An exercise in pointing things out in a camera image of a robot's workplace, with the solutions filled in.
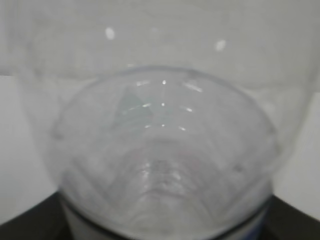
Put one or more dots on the clear plastic water bottle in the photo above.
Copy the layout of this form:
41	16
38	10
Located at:
165	119

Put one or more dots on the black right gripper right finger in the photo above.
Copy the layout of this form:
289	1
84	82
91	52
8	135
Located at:
284	222

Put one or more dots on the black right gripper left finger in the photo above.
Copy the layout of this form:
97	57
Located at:
45	221

